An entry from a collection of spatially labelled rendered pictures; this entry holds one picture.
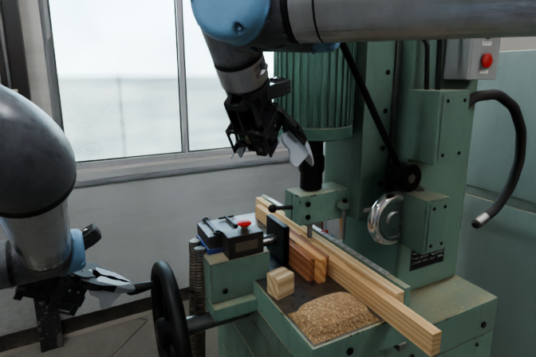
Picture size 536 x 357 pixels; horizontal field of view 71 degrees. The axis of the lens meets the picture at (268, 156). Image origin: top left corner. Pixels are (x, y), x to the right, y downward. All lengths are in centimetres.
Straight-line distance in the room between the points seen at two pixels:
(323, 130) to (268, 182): 161
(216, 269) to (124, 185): 135
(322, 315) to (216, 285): 23
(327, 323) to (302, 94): 42
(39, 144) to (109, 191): 172
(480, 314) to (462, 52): 61
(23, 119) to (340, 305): 56
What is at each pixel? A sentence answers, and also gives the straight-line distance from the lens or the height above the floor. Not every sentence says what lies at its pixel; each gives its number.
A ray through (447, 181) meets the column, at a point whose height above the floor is 108.
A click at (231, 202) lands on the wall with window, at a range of 228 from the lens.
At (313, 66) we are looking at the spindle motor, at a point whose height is 135.
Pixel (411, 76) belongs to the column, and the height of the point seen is 133.
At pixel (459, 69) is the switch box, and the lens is 92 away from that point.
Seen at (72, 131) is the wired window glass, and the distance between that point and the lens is 209.
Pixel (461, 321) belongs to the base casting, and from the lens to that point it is 104.
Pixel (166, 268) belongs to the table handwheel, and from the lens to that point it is 80.
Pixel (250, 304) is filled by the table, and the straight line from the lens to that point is 85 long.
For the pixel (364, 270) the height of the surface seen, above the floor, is 95.
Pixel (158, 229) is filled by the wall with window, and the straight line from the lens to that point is 220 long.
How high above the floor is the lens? 133
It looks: 12 degrees down
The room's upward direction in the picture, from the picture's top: straight up
